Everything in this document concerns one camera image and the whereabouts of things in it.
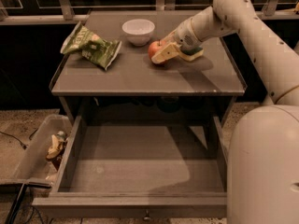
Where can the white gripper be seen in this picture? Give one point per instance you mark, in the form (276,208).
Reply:
(183,37)

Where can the open grey top drawer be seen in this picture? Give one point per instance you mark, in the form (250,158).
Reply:
(117,170)

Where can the green yellow sponge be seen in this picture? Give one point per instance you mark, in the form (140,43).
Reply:
(191,55)

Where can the black stand with cables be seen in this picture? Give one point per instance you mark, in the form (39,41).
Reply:
(19,188)

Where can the grey cabinet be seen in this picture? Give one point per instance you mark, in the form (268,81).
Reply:
(133,74)

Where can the metal window railing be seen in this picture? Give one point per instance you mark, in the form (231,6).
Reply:
(32,12)

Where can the metal drawer knob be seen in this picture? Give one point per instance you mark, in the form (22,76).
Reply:
(147,216)

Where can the items in plastic bin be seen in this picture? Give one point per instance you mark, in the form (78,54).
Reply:
(57,148)

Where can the red apple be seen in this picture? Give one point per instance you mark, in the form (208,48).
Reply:
(154,48)

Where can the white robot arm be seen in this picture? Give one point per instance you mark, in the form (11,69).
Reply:
(263,156)

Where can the green chip bag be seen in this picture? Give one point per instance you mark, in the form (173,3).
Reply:
(91,46)

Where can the clear plastic bin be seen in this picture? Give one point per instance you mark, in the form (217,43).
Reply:
(33,169)

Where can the white ceramic bowl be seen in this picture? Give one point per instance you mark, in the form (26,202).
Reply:
(138,31)

